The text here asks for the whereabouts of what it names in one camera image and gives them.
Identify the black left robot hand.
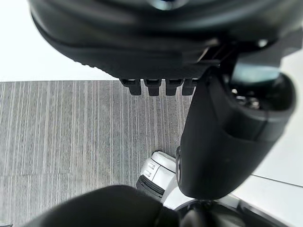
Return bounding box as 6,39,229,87
26,0,303,200

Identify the black robot body part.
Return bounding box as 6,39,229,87
20,184,287,227

